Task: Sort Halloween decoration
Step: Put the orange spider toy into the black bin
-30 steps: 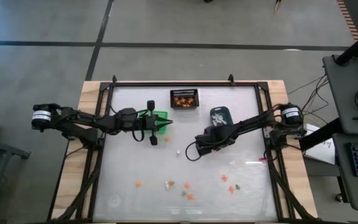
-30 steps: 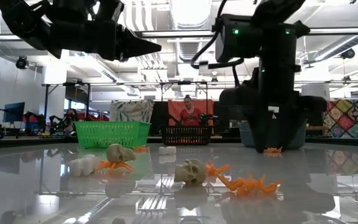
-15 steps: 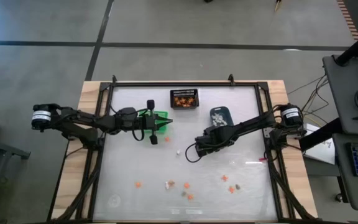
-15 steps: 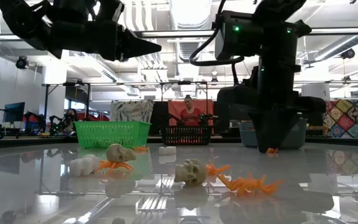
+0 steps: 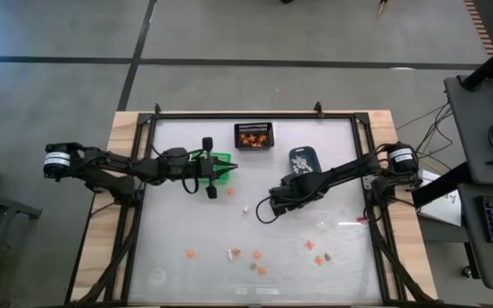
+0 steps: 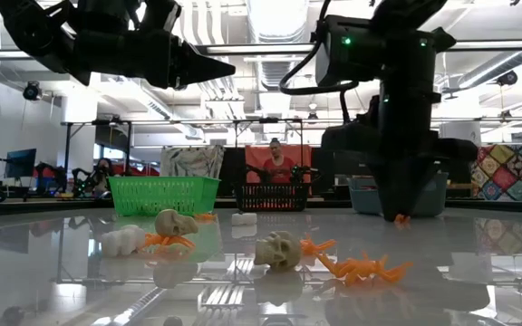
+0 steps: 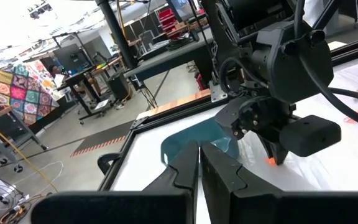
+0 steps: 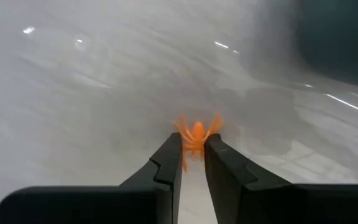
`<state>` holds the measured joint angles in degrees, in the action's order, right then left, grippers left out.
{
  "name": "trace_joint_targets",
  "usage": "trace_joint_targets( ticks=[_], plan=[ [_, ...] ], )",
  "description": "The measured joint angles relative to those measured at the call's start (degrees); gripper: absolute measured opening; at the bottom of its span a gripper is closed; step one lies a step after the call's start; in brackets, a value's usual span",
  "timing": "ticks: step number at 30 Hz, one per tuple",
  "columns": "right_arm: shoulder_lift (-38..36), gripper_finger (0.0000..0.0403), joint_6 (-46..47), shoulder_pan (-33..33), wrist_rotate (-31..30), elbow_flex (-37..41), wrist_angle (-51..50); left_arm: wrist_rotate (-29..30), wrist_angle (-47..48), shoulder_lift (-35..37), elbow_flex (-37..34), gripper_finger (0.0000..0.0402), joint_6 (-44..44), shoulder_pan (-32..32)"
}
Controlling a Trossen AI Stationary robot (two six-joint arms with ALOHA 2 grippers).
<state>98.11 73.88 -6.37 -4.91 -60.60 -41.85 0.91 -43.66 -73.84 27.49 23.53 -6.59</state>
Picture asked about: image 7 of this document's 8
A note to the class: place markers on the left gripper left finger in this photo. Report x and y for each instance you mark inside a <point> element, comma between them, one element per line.
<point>182,174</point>

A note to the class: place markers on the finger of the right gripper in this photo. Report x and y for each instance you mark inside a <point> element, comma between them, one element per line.
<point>268,146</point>
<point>281,151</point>

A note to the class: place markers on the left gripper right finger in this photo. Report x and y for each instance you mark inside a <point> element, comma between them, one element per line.
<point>222,177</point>

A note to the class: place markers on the orange plastic spider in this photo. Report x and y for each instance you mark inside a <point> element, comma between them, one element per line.
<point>354,117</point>
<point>271,161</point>

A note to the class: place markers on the teal plastic bin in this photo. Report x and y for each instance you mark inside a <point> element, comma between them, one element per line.
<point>197,132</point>

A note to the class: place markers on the black table clamp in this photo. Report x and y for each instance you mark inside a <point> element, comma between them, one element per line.
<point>107,161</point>

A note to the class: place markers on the black box speaker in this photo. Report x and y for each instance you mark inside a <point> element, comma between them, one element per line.
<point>119,85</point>

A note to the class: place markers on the grey desk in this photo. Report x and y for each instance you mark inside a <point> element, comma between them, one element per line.
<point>166,59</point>

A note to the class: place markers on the desk computer monitor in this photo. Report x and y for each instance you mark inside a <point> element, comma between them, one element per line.
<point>180,7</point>

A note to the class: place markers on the red storage crate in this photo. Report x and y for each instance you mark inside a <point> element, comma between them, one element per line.
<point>166,18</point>

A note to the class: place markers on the black rolling desk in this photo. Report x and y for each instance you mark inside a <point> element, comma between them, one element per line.
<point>73,79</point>

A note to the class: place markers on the black monitor pole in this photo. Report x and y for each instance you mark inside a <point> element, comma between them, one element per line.
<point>117,34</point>

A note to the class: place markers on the black computer monitor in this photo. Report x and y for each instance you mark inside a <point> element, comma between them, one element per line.
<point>71,57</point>

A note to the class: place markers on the person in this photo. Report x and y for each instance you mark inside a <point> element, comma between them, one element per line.
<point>54,71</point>

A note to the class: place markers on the colourful patchwork quilt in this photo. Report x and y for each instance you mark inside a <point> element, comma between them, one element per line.
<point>17,93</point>

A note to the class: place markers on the silver metal bracket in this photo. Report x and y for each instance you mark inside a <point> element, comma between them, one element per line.
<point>217,91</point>

